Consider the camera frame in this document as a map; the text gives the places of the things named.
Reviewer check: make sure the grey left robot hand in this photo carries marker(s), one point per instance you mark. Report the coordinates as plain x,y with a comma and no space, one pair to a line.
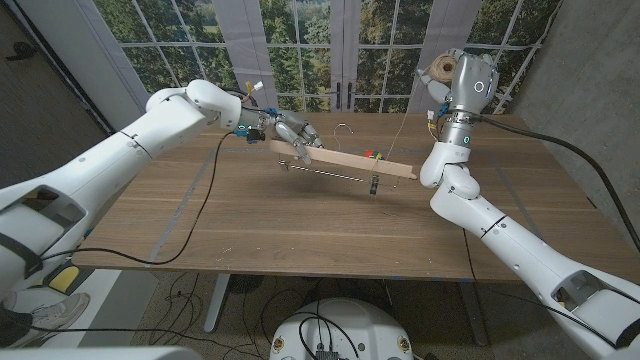
292,122

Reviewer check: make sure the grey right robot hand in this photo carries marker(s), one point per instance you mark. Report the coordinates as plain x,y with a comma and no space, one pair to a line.
472,85

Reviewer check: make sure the brown twine spool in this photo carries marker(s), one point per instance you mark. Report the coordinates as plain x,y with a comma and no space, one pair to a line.
444,67

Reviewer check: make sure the wooden clip hanger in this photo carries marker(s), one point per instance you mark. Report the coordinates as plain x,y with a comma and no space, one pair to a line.
350,159

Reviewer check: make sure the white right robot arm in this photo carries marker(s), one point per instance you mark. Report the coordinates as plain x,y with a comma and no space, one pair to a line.
510,245

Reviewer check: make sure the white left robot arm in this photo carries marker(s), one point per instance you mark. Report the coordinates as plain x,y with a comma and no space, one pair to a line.
115,165

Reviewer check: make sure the colourful striped wooden maraca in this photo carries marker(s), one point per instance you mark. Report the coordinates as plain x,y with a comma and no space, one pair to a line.
370,154

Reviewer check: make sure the printed window forest backdrop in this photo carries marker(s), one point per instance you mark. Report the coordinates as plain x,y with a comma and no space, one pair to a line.
310,50

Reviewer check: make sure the white table leg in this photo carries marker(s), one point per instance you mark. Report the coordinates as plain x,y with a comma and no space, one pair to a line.
217,305

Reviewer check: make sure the white robot torso base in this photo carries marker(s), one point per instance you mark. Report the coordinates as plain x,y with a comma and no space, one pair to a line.
345,330

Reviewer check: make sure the grey table leg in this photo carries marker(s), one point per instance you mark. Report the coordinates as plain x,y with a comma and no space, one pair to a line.
475,315

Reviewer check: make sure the yellow and black object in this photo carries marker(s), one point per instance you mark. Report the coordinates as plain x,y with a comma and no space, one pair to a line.
65,279

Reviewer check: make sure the grey sneaker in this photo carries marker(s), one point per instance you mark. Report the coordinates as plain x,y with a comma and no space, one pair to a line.
55,315

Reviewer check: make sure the black wall hook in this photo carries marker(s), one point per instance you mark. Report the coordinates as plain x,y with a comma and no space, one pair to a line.
21,50

